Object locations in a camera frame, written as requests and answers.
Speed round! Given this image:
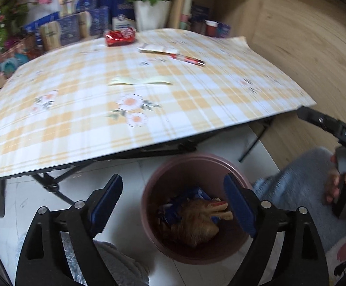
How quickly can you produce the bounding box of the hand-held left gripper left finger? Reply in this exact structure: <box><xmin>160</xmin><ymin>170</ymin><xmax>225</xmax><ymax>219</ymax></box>
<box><xmin>15</xmin><ymin>174</ymin><xmax>123</xmax><ymax>286</ymax></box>

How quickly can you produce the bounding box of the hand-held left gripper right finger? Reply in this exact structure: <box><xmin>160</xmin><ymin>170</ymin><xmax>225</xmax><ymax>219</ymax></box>
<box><xmin>224</xmin><ymin>173</ymin><xmax>330</xmax><ymax>286</ymax></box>

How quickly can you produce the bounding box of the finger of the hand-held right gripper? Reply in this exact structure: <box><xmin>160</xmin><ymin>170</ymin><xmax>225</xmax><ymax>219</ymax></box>
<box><xmin>297</xmin><ymin>106</ymin><xmax>345</xmax><ymax>139</ymax></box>

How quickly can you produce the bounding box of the gold brown foil wrapper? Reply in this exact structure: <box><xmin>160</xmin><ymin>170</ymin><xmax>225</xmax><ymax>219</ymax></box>
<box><xmin>170</xmin><ymin>198</ymin><xmax>233</xmax><ymax>248</ymax></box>

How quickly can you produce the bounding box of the blue pouch with white logo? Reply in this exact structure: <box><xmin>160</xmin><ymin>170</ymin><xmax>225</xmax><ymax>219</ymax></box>
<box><xmin>158</xmin><ymin>186</ymin><xmax>212</xmax><ymax>224</ymax></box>

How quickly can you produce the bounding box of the brown plastic bin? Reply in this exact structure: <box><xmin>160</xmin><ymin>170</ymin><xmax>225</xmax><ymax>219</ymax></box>
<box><xmin>140</xmin><ymin>153</ymin><xmax>254</xmax><ymax>265</ymax></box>

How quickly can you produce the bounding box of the person's left leg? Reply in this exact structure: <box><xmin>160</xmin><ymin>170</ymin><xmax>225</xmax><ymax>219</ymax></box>
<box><xmin>18</xmin><ymin>235</ymin><xmax>150</xmax><ymax>286</ymax></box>

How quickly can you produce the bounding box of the yellow plaid flowered tablecloth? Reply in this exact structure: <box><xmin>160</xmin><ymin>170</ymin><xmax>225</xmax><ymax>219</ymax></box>
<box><xmin>0</xmin><ymin>28</ymin><xmax>317</xmax><ymax>182</ymax></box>

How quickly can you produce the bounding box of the white plush cloth pink patch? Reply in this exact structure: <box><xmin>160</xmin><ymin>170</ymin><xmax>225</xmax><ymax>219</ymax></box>
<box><xmin>325</xmin><ymin>229</ymin><xmax>346</xmax><ymax>286</ymax></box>

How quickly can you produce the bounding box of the wooden shelf unit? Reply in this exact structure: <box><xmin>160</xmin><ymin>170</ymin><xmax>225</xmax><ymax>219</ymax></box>
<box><xmin>170</xmin><ymin>0</ymin><xmax>266</xmax><ymax>41</ymax></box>

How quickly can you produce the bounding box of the cream plastic strip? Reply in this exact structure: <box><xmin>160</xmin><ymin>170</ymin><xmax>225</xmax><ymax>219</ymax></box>
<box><xmin>108</xmin><ymin>76</ymin><xmax>174</xmax><ymax>87</ymax></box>

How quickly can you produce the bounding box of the small blue purple box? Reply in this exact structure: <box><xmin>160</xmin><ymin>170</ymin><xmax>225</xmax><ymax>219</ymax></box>
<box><xmin>218</xmin><ymin>22</ymin><xmax>231</xmax><ymax>38</ymax></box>

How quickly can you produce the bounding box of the red paper cup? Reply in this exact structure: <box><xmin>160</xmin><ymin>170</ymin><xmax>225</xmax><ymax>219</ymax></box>
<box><xmin>205</xmin><ymin>20</ymin><xmax>218</xmax><ymax>36</ymax></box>

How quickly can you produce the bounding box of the dark blue printed box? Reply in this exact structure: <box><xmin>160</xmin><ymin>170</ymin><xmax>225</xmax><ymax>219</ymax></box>
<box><xmin>191</xmin><ymin>4</ymin><xmax>211</xmax><ymax>33</ymax></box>

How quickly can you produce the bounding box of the white paper slip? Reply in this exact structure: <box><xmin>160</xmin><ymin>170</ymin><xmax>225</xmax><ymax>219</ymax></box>
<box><xmin>138</xmin><ymin>44</ymin><xmax>179</xmax><ymax>55</ymax></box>

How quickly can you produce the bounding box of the red crumpled wrapper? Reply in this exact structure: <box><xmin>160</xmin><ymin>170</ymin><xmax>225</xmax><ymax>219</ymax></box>
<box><xmin>105</xmin><ymin>26</ymin><xmax>137</xmax><ymax>47</ymax></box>

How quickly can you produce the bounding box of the stack of pastel paper cups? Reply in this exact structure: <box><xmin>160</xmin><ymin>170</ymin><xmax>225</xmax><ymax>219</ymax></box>
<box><xmin>179</xmin><ymin>0</ymin><xmax>193</xmax><ymax>30</ymax></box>

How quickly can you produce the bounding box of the striped storage basket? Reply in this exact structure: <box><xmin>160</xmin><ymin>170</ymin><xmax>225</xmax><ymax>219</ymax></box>
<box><xmin>0</xmin><ymin>40</ymin><xmax>44</xmax><ymax>72</ymax></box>

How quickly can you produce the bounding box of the blue and white box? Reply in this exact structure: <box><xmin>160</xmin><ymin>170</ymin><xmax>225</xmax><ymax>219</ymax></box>
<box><xmin>111</xmin><ymin>3</ymin><xmax>136</xmax><ymax>32</ymax></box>

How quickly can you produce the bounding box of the white flower pot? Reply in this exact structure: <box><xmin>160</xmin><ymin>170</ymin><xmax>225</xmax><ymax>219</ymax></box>
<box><xmin>133</xmin><ymin>0</ymin><xmax>173</xmax><ymax>32</ymax></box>

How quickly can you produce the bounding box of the flat blue carton box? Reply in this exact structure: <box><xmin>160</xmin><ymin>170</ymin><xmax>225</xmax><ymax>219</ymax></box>
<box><xmin>24</xmin><ymin>12</ymin><xmax>60</xmax><ymax>33</ymax></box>

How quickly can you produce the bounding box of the pink blossom bouquet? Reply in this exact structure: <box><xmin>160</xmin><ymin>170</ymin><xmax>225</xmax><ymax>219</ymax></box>
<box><xmin>0</xmin><ymin>0</ymin><xmax>53</xmax><ymax>48</ymax></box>

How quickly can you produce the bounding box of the black folding table frame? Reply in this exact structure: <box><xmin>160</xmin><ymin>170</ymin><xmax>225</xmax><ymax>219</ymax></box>
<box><xmin>0</xmin><ymin>119</ymin><xmax>276</xmax><ymax>206</ymax></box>

